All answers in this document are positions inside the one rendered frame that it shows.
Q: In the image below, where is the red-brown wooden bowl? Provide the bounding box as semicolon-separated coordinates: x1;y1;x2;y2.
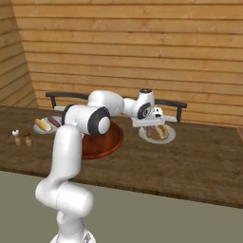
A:
81;121;125;160

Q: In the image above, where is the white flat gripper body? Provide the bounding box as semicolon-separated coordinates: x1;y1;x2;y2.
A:
130;114;178;128

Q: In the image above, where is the brown-topped wooden pepper shaker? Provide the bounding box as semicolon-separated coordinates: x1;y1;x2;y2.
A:
22;131;33;148

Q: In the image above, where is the white-topped wooden salt shaker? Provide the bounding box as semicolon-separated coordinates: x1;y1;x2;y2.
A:
11;129;23;147

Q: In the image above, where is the hot dog bun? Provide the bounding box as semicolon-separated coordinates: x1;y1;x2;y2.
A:
153;123;170;140
34;118;53;133

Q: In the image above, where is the black rail with posts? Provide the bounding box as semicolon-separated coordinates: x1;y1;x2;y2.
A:
45;91;188;123

